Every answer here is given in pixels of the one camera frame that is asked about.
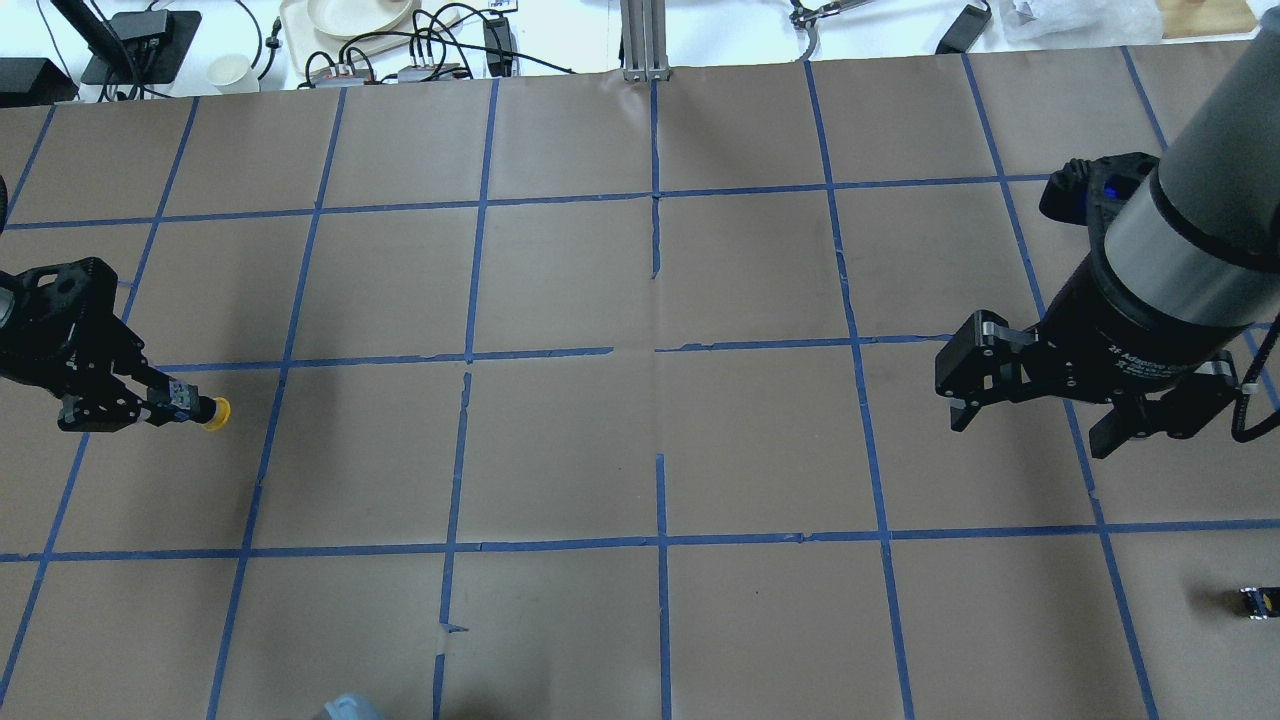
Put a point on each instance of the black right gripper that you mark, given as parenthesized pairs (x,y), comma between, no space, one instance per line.
(1135,335)

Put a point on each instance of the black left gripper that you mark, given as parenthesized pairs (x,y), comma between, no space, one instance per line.
(62,350)

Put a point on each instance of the yellow push button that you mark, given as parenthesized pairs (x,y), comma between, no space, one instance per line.
(176,401)

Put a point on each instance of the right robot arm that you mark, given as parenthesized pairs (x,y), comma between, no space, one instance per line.
(1183,259)

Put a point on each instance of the black device stand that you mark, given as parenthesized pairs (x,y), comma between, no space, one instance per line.
(132,48)

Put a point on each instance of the white paper cup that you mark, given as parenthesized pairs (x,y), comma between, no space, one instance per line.
(233,74)

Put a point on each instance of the clear plastic bag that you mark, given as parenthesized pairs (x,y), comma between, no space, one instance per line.
(1086,22)

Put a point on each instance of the black power adapter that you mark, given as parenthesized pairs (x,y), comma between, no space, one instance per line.
(965,29)

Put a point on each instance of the wooden cutting board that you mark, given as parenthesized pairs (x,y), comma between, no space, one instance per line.
(1198,19)

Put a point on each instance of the beige tray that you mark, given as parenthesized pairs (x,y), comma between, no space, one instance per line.
(310,27)

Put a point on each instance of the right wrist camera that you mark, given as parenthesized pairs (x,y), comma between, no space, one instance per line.
(1090,193)

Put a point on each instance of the aluminium frame post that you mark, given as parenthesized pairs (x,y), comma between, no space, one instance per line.
(644,56)

